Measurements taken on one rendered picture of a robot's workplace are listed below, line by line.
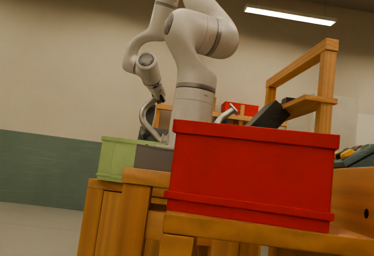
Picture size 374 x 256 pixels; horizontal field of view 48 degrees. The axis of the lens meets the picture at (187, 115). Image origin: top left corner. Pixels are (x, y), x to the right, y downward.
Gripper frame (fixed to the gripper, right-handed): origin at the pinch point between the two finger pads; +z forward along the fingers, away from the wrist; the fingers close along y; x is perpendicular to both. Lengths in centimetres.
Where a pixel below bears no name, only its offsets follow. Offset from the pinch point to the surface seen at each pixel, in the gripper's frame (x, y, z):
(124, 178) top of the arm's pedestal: 33, -51, -69
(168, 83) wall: -130, 283, 512
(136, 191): 32, -54, -67
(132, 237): 39, -63, -64
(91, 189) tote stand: 46, -24, -13
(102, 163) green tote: 36.7, -20.7, -19.4
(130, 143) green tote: 23.7, -21.5, -21.1
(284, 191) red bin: 17, -83, -117
